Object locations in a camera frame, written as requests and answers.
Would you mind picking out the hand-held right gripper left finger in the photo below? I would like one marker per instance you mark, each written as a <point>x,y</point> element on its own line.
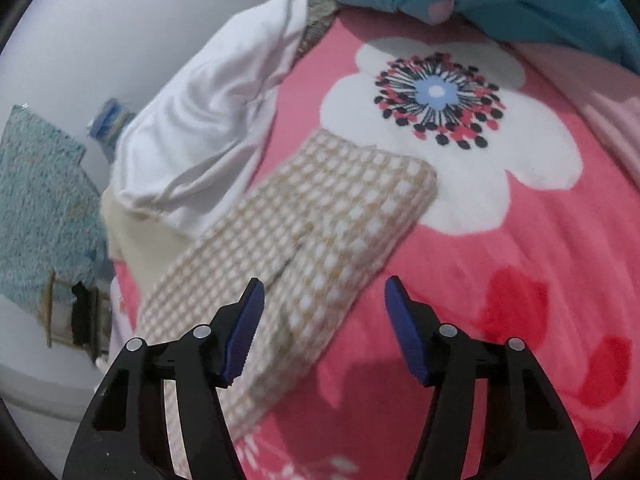
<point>245,332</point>

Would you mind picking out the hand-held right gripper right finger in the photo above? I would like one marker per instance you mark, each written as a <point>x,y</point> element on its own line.
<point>407,332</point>

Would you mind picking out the beige checked garment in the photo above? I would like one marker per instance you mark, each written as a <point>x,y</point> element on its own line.
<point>325,220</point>

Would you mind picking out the pink floral blanket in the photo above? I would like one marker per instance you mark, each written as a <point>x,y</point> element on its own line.
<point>500,270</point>

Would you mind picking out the cream cloth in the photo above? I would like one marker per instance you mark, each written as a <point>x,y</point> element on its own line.
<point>145,247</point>

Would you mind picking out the black cloth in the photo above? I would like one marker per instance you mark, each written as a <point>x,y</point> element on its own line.
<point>82,315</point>

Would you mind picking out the wooden chair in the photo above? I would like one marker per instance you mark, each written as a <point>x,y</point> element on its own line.
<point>50,310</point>

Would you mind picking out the white garment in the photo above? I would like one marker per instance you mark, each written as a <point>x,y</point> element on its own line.
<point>200,110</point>

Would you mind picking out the teal floral curtain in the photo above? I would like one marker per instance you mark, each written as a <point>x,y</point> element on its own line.
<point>40,200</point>

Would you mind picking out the blue labelled water jug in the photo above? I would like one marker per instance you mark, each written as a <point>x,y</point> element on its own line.
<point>107,125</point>

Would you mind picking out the pale pink printed bed sheet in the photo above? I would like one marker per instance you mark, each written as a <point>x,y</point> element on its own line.
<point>615,110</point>

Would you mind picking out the grey patterned cloth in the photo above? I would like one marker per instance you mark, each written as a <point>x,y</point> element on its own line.
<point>317,22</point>

